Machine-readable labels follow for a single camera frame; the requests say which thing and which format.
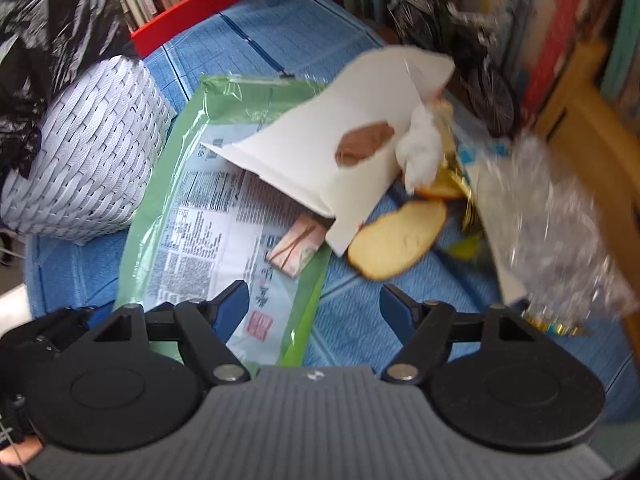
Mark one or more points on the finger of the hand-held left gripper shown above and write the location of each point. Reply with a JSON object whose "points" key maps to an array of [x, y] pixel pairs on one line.
{"points": [[45, 332]]}

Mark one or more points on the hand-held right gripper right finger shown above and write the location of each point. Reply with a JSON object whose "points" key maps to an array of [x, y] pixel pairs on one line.
{"points": [[395, 305]]}

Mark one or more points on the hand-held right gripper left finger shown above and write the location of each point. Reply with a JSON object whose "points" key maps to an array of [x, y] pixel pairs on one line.
{"points": [[235, 305]]}

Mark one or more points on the small striped wrapper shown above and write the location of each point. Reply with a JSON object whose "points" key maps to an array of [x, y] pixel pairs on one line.
{"points": [[295, 245]]}

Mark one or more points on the gold foil wrapper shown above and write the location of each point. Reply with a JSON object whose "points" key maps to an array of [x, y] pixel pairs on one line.
{"points": [[462, 195]]}

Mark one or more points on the white tissue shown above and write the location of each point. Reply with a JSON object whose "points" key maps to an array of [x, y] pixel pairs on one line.
{"points": [[420, 150]]}

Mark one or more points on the orange and white paper box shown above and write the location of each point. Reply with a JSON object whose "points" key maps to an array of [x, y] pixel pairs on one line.
{"points": [[310, 160]]}

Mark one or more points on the brown food piece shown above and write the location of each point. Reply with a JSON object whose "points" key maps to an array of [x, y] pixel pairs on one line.
{"points": [[362, 142]]}

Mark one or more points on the clear plastic wrap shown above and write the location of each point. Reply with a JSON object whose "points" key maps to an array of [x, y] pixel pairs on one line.
{"points": [[555, 230]]}

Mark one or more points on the white woven wastebasket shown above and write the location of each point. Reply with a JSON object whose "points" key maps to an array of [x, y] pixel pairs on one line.
{"points": [[90, 150]]}

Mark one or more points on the green plastic package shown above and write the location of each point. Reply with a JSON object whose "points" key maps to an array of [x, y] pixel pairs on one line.
{"points": [[200, 110]]}

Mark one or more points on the black bag lined trash bin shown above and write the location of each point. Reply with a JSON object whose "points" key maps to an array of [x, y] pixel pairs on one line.
{"points": [[45, 20]]}

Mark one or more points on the row of colourful upright books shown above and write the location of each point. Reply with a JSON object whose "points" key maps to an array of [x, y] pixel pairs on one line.
{"points": [[500, 0]]}

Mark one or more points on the row of books beside shelf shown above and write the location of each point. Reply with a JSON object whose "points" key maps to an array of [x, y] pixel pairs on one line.
{"points": [[627, 35]]}

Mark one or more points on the blue tiled mat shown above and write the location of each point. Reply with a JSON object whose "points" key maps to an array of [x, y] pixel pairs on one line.
{"points": [[350, 320]]}

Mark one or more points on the black model bicycle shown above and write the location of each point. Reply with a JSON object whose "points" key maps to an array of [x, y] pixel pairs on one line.
{"points": [[480, 90]]}

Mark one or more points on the yellow wooden shelf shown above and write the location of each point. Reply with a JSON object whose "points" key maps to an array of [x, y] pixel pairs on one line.
{"points": [[595, 125]]}

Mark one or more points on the red plastic crate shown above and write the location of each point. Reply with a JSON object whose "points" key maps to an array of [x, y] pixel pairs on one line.
{"points": [[190, 15]]}

